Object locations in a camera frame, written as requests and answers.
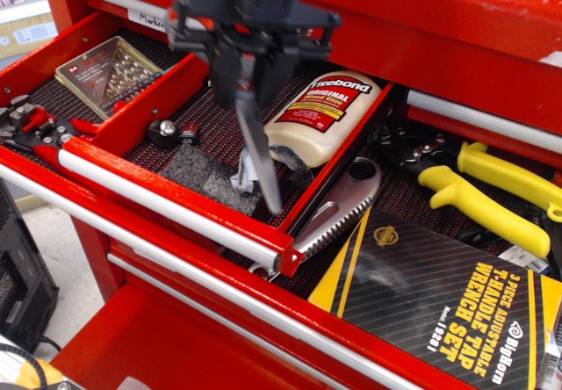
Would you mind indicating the yellow handled pliers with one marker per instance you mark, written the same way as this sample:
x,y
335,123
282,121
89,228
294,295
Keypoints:
x,y
472,190

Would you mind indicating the red black wire stripper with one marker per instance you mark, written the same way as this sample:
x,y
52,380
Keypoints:
x,y
26,126

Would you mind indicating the black knob with steel ball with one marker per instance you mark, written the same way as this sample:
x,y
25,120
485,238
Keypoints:
x,y
163,133

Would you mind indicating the drill bit set case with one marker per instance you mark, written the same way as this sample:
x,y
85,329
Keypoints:
x,y
111,72

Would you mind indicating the small red black clip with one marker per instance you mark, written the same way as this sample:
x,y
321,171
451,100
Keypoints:
x,y
189,134

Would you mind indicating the black electronics box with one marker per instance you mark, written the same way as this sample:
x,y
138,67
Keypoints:
x,y
28,291

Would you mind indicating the black yellow tap wrench box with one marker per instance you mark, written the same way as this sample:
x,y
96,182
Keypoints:
x,y
488,322

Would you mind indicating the grey tape scrap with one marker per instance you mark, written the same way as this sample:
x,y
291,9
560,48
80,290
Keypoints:
x,y
245,181

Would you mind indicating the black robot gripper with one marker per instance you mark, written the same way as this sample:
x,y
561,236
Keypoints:
x,y
272,69

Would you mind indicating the Titebond wood glue bottle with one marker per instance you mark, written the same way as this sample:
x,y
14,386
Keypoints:
x,y
311,128

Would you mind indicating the silver toothed metal tool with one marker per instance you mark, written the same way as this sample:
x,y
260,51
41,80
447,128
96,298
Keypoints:
x,y
354,192

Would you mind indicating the grey foam pad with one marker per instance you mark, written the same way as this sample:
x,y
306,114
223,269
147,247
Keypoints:
x,y
195,169

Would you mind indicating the red lower wide drawer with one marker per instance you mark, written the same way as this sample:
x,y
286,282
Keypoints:
x,y
201,322

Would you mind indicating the red upper open drawer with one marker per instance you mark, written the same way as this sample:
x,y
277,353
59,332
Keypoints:
x,y
106,123

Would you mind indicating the red grey handled scissors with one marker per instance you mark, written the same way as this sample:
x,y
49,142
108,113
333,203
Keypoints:
x,y
259,144

